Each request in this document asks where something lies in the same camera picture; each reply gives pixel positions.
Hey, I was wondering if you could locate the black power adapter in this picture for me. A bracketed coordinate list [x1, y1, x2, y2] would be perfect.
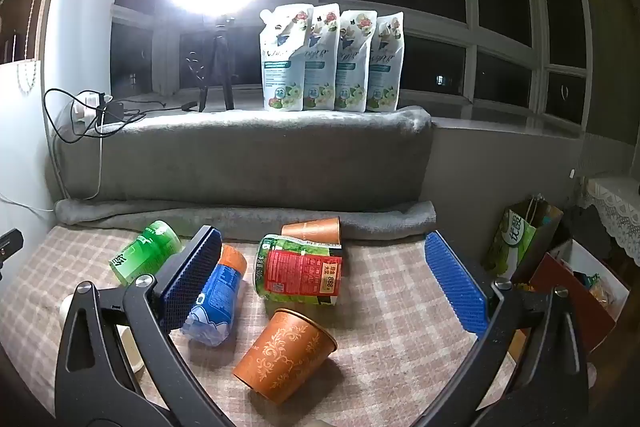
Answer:
[100, 102, 127, 124]

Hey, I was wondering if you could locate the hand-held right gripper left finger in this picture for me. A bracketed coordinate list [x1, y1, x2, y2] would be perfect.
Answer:
[54, 225, 237, 427]

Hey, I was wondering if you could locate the floral refill pouch with spout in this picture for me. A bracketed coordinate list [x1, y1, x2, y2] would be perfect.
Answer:
[258, 3, 315, 112]

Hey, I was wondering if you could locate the green can with red label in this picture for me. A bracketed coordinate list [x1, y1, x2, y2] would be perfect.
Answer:
[255, 234, 344, 307]

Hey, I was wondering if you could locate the white cable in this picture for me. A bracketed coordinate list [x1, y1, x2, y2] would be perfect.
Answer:
[0, 119, 104, 212]

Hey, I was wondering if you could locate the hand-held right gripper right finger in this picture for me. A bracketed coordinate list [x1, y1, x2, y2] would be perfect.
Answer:
[414, 231, 590, 427]

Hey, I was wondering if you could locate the orange patterned paper cup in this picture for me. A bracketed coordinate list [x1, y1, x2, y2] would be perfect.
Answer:
[232, 307, 338, 405]

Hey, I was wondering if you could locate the grey fleece blanket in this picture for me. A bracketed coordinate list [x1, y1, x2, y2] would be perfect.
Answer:
[50, 105, 438, 240]

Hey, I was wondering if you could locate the white power strip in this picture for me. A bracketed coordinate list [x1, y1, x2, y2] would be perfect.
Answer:
[70, 91, 108, 120]

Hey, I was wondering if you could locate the plain orange paper cup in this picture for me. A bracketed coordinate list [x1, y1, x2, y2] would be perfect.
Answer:
[281, 216, 343, 249]

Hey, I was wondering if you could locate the white window frame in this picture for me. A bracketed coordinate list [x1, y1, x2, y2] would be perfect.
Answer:
[110, 0, 588, 125]

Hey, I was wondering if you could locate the white lace cloth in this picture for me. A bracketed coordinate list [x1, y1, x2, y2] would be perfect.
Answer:
[582, 177, 640, 268]

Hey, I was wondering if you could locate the black cable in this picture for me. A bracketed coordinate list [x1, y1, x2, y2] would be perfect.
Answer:
[42, 88, 198, 142]

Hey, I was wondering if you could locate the checked blanket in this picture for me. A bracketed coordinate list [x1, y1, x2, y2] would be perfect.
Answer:
[0, 224, 516, 427]

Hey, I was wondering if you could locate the red cardboard box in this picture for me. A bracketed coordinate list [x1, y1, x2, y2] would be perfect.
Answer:
[510, 239, 631, 353]

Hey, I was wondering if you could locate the black clamp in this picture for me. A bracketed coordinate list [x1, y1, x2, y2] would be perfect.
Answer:
[0, 229, 24, 280]

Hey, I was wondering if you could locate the green paper bag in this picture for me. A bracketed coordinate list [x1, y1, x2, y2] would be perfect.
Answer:
[482, 194, 565, 283]

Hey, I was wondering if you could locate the green bottle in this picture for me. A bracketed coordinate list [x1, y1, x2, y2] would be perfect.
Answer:
[109, 220, 183, 285]

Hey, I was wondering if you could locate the blue label bottle orange cap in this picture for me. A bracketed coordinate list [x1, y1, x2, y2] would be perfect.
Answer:
[180, 244, 247, 347]

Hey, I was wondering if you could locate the white cup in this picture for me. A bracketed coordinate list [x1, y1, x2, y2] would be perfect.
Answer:
[60, 294, 146, 375]

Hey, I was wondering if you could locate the black tripod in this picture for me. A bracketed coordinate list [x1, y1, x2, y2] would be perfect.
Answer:
[197, 14, 238, 112]

